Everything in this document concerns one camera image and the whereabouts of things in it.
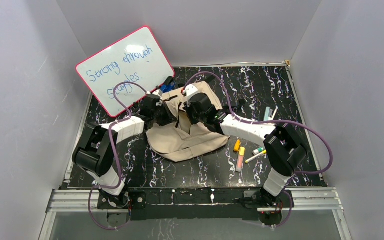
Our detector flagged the beige backpack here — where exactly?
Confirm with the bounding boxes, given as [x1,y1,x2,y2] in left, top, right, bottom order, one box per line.
[146,88,230,163]

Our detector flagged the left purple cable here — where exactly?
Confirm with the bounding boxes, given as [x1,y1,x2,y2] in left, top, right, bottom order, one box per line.
[87,81,150,231]

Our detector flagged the orange highlighter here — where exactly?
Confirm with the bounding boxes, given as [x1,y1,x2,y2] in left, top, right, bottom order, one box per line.
[233,139,241,153]

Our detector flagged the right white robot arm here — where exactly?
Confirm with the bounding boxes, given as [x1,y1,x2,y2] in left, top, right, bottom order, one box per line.
[181,84,308,207]

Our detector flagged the purple cable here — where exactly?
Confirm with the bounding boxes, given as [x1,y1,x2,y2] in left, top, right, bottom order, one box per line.
[87,81,150,231]
[181,71,334,229]

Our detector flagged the pink framed whiteboard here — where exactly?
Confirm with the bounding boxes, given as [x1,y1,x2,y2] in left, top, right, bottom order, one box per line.
[75,26,175,118]

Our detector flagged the yellow pink highlighter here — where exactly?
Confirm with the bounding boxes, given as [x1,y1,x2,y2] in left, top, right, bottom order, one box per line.
[235,146,246,173]

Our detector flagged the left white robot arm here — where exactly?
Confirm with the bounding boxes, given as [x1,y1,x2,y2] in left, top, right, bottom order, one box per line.
[72,90,176,208]

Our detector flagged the yellow white pen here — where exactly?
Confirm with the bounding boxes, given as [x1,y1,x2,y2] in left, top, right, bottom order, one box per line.
[244,150,267,164]

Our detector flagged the light blue eraser box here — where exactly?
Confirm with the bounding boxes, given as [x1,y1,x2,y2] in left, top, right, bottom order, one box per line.
[263,106,278,122]

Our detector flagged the black base frame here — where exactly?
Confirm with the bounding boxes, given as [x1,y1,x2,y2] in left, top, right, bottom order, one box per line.
[97,187,295,227]

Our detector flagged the aluminium rail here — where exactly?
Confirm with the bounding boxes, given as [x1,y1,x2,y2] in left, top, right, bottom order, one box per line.
[46,187,343,213]

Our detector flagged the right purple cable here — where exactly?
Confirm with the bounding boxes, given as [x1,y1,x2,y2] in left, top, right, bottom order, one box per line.
[181,71,334,229]

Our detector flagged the green white glue stick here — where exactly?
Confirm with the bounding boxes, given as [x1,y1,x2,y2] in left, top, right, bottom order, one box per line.
[252,147,265,156]

